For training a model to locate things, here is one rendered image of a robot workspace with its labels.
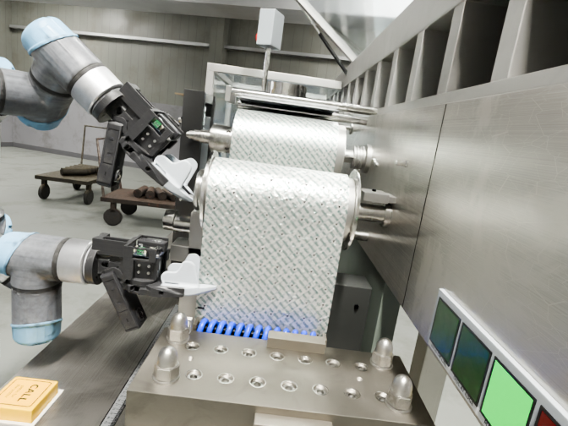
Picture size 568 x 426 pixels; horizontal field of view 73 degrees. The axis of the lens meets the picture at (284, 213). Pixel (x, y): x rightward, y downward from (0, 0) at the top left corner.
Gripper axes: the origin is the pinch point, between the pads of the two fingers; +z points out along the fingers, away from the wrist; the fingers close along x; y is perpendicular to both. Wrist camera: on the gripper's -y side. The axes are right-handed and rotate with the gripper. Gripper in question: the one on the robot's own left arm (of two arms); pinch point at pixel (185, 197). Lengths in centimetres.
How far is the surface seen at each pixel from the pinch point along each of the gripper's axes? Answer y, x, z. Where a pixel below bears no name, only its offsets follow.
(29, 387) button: -36.1, -13.3, 5.5
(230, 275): -2.5, -4.8, 15.0
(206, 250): -2.4, -4.8, 9.1
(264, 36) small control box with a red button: 34, 53, -21
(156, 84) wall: -128, 868, -272
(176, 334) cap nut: -12.4, -13.0, 14.8
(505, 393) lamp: 20, -40, 30
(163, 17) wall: -12, 867, -362
